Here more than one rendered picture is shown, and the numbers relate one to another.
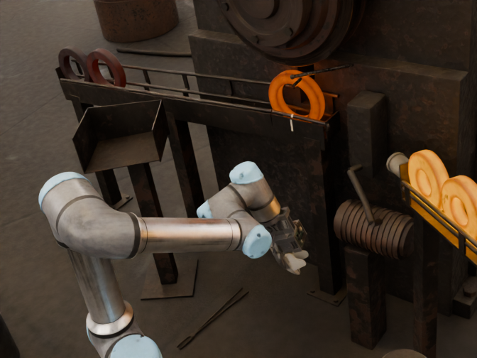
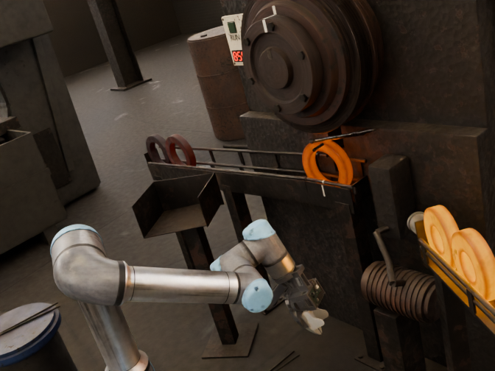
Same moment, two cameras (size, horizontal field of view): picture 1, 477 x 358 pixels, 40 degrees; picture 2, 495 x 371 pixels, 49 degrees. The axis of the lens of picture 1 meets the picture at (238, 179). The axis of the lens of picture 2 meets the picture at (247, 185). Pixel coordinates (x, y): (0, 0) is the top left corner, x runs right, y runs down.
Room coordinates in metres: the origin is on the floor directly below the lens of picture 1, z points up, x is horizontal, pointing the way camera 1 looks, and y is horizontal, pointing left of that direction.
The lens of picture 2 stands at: (0.14, -0.27, 1.44)
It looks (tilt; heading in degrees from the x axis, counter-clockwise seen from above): 23 degrees down; 11
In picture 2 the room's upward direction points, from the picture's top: 16 degrees counter-clockwise
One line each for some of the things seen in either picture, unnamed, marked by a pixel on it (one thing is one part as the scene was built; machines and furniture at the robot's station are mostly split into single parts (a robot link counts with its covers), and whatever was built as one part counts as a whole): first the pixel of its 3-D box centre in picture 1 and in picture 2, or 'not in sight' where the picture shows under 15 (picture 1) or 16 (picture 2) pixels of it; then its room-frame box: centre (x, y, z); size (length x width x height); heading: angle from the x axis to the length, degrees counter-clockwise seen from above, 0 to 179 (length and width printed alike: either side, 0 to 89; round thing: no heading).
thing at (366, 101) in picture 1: (368, 134); (394, 196); (1.62, -0.39, 0.68); 0.11 x 0.08 x 0.24; 136
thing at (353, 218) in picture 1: (377, 280); (412, 346); (1.44, -0.36, 0.27); 0.22 x 0.13 x 0.53; 46
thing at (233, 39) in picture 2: not in sight; (252, 39); (2.08, -0.04, 1.15); 0.26 x 0.02 x 0.18; 46
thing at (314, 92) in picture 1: (296, 99); (326, 166); (1.77, -0.22, 0.75); 0.18 x 0.03 x 0.18; 47
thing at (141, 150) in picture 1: (143, 206); (201, 269); (1.92, 0.35, 0.36); 0.26 x 0.20 x 0.72; 81
